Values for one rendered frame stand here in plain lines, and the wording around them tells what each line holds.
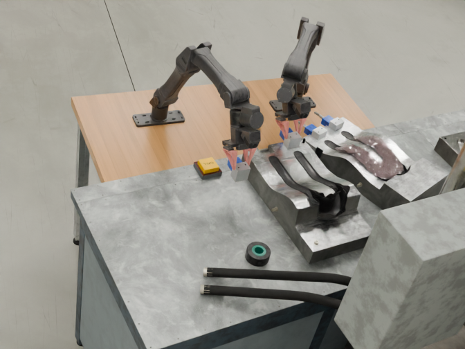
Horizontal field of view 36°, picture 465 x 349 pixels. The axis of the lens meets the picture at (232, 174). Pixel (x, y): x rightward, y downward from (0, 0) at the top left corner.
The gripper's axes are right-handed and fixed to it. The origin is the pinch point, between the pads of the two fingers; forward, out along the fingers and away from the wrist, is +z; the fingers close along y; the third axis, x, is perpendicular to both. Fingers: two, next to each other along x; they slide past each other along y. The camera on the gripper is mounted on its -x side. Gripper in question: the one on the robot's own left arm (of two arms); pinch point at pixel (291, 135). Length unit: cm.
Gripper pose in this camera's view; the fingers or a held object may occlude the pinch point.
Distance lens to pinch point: 267.7
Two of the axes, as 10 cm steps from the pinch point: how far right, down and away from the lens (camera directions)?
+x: -4.6, -2.4, 8.5
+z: 0.9, 9.4, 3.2
